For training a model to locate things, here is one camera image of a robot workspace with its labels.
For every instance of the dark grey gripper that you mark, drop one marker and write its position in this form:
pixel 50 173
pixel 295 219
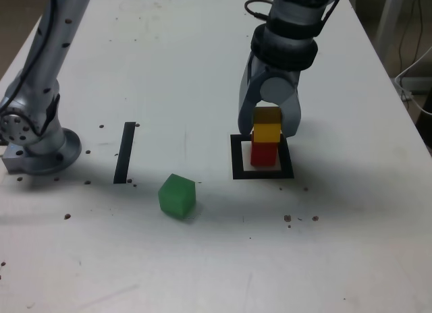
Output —
pixel 287 74

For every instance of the yellow cube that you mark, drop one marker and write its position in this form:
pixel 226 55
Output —
pixel 266 132

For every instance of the red cube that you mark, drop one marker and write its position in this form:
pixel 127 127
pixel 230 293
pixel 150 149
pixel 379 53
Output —
pixel 263 154

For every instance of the green cube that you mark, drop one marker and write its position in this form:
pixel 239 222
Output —
pixel 177 195

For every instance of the black tape square outline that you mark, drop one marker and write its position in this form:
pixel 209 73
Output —
pixel 263 175

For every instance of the black tape strip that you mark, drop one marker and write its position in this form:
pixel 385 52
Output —
pixel 124 151

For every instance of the white background post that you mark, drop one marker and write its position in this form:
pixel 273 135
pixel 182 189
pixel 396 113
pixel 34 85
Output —
pixel 388 16

